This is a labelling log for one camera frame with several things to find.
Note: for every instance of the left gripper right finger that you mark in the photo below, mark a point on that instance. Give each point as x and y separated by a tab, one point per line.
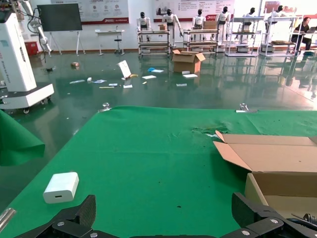
250	213

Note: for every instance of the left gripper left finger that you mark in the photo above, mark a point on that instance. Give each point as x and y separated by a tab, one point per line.
84	218

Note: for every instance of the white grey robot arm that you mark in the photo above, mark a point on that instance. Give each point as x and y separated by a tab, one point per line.
40	34

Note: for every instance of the open cardboard box with hole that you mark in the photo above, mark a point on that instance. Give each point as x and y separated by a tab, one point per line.
272	158

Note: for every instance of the flat white box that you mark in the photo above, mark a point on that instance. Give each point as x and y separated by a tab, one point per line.
190	75

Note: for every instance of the closed cardboard box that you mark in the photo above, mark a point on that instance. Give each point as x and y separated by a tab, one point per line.
209	24

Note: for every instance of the small cardboard box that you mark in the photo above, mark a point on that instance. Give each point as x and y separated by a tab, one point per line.
162	27

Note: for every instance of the white USB charger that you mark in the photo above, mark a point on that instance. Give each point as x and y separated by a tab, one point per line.
62	187

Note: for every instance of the silver metal bar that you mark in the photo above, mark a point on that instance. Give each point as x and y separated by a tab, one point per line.
7	216

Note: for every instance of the green table cloth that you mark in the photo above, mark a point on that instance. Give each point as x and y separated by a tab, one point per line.
136	148

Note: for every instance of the hanging green cloth sheet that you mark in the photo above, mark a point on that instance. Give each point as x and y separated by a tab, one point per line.
17	146

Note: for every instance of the silver binder clip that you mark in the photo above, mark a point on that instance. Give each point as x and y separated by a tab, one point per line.
105	107
245	109

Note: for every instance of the blue white plastic packet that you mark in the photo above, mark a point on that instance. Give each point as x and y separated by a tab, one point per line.
99	81

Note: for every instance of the small white card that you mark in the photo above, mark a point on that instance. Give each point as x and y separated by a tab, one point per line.
127	86
181	84

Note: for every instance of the yellow banana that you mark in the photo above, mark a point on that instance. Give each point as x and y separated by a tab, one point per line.
132	76

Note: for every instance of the small black floor item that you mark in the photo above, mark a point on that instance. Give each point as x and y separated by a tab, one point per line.
50	70

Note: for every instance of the brown packet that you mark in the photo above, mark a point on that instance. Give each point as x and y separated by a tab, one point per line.
75	65

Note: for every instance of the white paper bag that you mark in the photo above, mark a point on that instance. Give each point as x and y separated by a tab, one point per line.
124	68

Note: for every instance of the white paper sheet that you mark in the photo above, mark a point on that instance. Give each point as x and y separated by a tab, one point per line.
149	77

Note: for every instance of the large open cardboard carton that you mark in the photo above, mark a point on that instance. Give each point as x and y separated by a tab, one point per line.
185	64

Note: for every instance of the blue cloth piece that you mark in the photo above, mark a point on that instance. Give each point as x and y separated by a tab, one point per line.
151	69

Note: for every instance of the metal shelf rack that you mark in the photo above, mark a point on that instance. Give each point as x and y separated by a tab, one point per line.
200	44
153	44

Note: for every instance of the red cabinet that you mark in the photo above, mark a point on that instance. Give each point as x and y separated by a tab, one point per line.
31	48

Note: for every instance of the black stool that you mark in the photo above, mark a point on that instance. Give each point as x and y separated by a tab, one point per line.
119	42

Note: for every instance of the seated person in black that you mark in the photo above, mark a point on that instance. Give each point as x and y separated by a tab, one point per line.
301	33

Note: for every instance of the white narrow table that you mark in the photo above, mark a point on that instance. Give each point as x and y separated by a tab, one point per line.
109	32

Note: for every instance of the grey laptop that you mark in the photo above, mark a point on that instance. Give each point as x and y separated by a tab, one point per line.
312	29

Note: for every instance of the white black humanoid robot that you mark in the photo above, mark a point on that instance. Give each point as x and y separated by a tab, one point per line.
280	10
143	22
223	18
198	21
170	21
251	12

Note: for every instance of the black screen on stand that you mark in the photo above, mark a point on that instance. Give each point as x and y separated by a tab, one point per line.
60	17

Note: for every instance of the white frame shelf rack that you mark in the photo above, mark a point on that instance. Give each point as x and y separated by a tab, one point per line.
244	49
268	48

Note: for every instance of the white wheeled robot pedestal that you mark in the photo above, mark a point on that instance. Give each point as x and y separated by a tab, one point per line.
17	62

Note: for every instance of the white red wall poster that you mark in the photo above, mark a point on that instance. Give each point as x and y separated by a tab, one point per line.
104	11
193	8

